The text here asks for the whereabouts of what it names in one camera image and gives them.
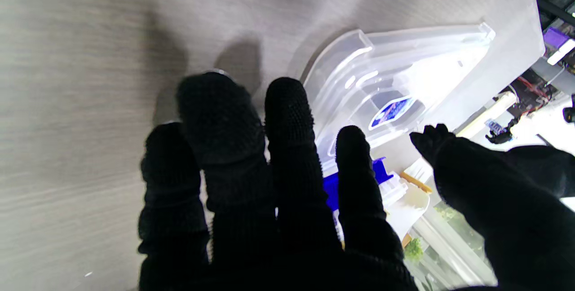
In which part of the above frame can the large clear lid blue sticker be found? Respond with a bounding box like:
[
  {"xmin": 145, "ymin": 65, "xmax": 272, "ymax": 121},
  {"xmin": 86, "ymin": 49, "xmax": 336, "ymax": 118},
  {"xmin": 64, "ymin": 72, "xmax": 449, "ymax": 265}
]
[{"xmin": 301, "ymin": 22, "xmax": 495, "ymax": 166}]

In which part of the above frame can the clear container with blue clips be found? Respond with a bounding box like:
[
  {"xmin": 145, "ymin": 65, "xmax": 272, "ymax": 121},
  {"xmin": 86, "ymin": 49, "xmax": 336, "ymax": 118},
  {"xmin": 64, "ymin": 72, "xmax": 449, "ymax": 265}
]
[{"xmin": 321, "ymin": 156, "xmax": 432, "ymax": 238}]

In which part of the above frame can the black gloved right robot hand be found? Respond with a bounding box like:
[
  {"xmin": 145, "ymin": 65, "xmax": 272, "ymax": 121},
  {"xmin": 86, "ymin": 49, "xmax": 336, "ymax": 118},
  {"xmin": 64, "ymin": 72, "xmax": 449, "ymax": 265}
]
[{"xmin": 137, "ymin": 72, "xmax": 575, "ymax": 291}]

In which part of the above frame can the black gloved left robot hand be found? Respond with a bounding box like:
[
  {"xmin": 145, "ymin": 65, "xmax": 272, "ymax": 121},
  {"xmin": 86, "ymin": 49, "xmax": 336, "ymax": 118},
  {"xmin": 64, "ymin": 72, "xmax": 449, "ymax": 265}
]
[{"xmin": 410, "ymin": 123, "xmax": 575, "ymax": 198}]

